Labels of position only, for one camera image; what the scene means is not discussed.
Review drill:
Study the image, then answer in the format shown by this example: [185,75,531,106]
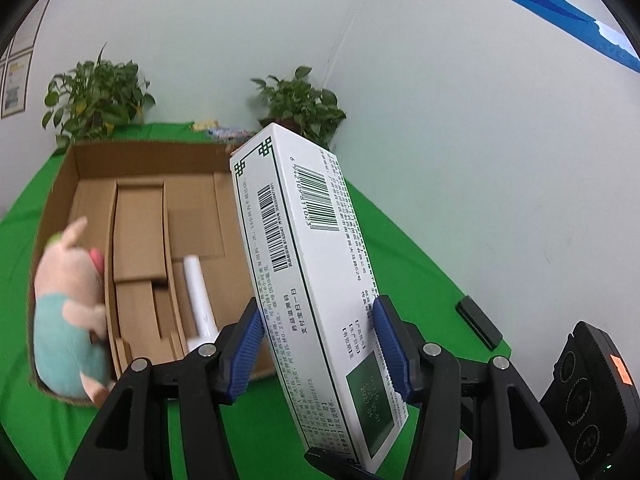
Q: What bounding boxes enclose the white tube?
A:
[182,256,221,356]

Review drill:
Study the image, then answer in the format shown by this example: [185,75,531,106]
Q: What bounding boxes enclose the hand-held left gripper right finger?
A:
[371,294,581,480]

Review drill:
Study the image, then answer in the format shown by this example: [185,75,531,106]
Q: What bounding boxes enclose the colourful snack packets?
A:
[192,120,253,141]

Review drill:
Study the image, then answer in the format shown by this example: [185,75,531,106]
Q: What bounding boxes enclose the black device with orange sticker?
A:
[537,321,640,480]

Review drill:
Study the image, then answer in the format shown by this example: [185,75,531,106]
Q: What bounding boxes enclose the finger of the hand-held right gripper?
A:
[304,450,373,480]

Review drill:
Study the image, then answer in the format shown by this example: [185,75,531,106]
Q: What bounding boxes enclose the bushy potted green plant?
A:
[42,42,156,153]

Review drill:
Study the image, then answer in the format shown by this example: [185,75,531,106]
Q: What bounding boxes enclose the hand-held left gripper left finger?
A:
[65,299,267,480]

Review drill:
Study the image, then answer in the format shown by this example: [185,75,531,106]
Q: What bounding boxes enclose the green tablecloth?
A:
[0,121,513,480]

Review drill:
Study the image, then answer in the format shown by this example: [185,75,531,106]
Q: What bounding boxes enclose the wall of framed certificates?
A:
[0,0,55,121]

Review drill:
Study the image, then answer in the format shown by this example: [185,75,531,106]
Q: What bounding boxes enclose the small black bar-shaped object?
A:
[456,296,503,351]

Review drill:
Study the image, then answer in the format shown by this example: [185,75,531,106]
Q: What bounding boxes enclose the large shallow cardboard box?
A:
[27,140,276,407]

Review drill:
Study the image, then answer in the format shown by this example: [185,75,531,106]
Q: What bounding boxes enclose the long white medicine box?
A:
[229,122,410,473]

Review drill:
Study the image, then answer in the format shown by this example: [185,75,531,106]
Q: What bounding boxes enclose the pink plush pig toy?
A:
[32,217,116,403]

